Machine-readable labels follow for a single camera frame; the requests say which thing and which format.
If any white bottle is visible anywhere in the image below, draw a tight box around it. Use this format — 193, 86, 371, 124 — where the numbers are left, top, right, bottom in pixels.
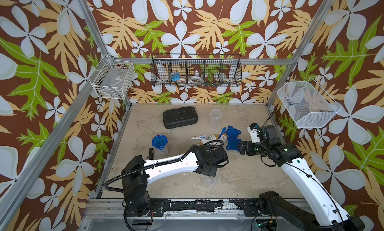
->
219, 134, 228, 142

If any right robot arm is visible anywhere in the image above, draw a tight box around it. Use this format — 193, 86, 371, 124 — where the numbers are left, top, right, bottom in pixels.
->
238, 124, 365, 231

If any white mesh basket right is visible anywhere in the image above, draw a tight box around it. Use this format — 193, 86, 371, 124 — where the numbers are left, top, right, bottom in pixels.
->
277, 78, 342, 129

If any black yellow screwdriver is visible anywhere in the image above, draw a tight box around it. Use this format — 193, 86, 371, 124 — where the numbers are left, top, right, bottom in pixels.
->
148, 148, 155, 160

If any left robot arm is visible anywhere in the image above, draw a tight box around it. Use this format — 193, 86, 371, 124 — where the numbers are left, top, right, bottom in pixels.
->
103, 143, 230, 217

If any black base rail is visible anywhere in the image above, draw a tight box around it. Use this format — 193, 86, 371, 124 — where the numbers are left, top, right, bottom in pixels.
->
124, 197, 286, 217

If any white bottle upper horizontal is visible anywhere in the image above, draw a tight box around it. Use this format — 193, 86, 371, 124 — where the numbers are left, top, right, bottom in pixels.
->
201, 135, 218, 145

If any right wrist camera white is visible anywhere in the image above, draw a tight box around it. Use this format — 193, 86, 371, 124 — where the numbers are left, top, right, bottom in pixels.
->
247, 123, 261, 144

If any white tape roll in basket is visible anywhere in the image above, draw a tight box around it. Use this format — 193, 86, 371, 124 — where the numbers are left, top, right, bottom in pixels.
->
188, 76, 203, 84

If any blue lid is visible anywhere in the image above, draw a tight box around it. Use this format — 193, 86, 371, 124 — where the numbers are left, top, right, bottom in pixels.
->
152, 135, 168, 150
226, 137, 242, 152
225, 126, 242, 139

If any black wire basket back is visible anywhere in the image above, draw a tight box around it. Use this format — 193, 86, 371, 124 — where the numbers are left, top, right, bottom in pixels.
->
150, 54, 243, 87

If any blue toothbrush upper right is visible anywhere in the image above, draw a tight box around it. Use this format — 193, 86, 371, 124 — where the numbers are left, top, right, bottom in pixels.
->
219, 127, 227, 139

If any blue tape roll in basket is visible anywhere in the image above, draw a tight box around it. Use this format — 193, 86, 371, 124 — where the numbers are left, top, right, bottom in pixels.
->
171, 73, 181, 82

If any white wire basket left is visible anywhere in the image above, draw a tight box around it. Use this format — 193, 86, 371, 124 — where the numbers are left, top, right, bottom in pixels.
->
90, 59, 136, 100

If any black plastic tool case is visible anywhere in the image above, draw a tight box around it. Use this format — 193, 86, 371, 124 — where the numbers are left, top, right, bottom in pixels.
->
163, 107, 199, 129

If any toothpaste tube top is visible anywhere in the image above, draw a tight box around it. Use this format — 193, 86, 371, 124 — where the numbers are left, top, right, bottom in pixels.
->
191, 135, 207, 140

